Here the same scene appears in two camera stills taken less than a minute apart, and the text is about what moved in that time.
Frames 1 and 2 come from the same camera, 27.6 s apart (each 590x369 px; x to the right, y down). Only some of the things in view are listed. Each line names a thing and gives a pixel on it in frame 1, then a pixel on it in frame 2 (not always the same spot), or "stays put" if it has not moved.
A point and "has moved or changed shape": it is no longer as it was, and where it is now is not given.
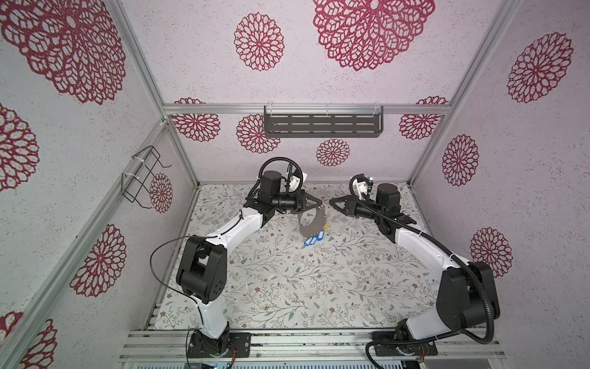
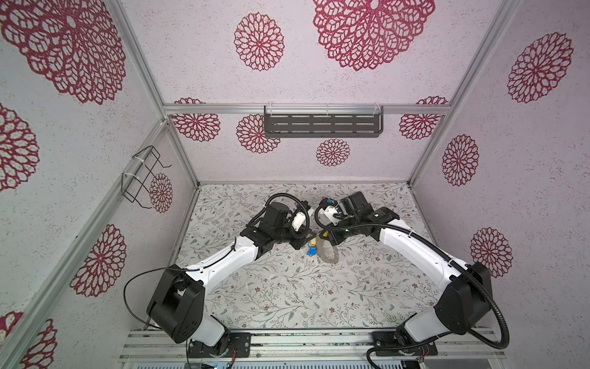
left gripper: x=301 y=197 -> x=300 y=241
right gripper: x=350 y=207 -> x=330 y=234
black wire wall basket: x=136 y=181 stays put
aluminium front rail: x=310 y=346 stays put
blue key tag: x=310 y=241 has moved or changed shape
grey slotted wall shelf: x=323 y=121 stays put
